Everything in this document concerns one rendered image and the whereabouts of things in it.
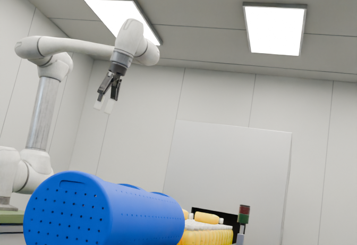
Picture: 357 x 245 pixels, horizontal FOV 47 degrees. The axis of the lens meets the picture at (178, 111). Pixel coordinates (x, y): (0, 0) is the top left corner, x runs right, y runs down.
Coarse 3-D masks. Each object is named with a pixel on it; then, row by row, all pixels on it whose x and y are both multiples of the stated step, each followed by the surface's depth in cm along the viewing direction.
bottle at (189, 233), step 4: (184, 232) 213; (188, 232) 211; (192, 232) 211; (184, 236) 211; (188, 236) 210; (192, 236) 210; (184, 240) 210; (188, 240) 209; (192, 240) 210; (184, 244) 209; (188, 244) 209; (192, 244) 209
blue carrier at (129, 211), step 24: (48, 192) 122; (72, 192) 120; (96, 192) 118; (120, 192) 129; (144, 192) 158; (24, 216) 122; (48, 216) 120; (72, 216) 118; (96, 216) 117; (120, 216) 121; (144, 216) 142; (168, 216) 171; (48, 240) 118; (72, 240) 116; (96, 240) 115; (120, 240) 123; (144, 240) 145; (168, 240) 175
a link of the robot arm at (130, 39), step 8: (128, 24) 176; (136, 24) 176; (120, 32) 176; (128, 32) 175; (136, 32) 176; (120, 40) 175; (128, 40) 175; (136, 40) 176; (144, 40) 182; (120, 48) 175; (128, 48) 175; (136, 48) 178; (144, 48) 183; (136, 56) 185
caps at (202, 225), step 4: (188, 220) 301; (192, 220) 332; (196, 224) 243; (200, 224) 255; (204, 224) 267; (208, 224) 297; (216, 224) 322; (220, 224) 356; (200, 228) 236; (204, 228) 247; (208, 228) 259; (212, 228) 271; (216, 228) 283; (220, 228) 296; (224, 228) 318; (228, 228) 342
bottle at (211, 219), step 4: (196, 212) 305; (200, 212) 305; (196, 216) 302; (200, 216) 302; (204, 216) 301; (208, 216) 301; (212, 216) 300; (216, 216) 301; (196, 220) 303; (200, 220) 302; (204, 220) 301; (208, 220) 300; (212, 220) 299; (216, 220) 299; (212, 224) 302
